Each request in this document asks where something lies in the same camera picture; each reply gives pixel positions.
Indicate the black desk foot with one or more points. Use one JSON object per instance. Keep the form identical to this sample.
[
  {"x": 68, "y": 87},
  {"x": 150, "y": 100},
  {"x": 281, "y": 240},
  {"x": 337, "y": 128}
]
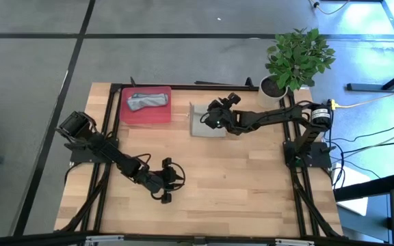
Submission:
[{"x": 381, "y": 85}]

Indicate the black aluminium table frame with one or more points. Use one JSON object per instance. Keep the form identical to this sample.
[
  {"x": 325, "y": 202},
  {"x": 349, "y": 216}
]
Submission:
[{"x": 183, "y": 88}]

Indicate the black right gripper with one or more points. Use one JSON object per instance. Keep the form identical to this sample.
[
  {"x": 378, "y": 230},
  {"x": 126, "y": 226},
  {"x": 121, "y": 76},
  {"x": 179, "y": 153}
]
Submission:
[{"x": 221, "y": 118}]

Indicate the black crossbeam with brackets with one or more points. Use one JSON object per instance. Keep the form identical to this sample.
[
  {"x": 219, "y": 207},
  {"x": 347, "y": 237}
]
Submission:
[{"x": 197, "y": 240}]

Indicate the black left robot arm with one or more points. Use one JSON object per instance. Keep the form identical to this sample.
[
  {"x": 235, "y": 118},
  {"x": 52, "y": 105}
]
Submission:
[{"x": 108, "y": 150}]

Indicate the grey waffle microfiber towel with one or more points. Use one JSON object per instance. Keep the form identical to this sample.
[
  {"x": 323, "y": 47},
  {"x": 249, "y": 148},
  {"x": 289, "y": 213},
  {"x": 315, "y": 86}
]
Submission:
[{"x": 200, "y": 123}]

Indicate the green leafy plant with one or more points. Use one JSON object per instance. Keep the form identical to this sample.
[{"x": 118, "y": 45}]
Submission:
[{"x": 296, "y": 58}]

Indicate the yellow power strip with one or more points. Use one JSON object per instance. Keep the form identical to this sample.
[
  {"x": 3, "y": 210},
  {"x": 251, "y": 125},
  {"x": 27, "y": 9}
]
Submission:
[{"x": 334, "y": 102}]

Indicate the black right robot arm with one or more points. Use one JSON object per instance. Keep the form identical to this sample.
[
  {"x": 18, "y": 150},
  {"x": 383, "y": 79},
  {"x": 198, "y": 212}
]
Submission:
[{"x": 269, "y": 118}]

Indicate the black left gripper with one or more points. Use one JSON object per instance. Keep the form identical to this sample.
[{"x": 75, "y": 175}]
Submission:
[{"x": 156, "y": 179}]

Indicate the white plant pot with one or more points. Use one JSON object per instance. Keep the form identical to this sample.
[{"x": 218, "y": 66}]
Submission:
[{"x": 269, "y": 92}]

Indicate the black desk beam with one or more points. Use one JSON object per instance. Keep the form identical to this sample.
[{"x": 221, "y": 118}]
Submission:
[{"x": 371, "y": 188}]

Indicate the teal microfiber towel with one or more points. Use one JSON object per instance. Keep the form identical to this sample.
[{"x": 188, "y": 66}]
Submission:
[{"x": 145, "y": 101}]

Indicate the pink plastic basket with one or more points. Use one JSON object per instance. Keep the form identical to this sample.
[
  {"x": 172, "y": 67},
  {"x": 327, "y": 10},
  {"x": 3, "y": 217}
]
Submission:
[{"x": 149, "y": 116}]

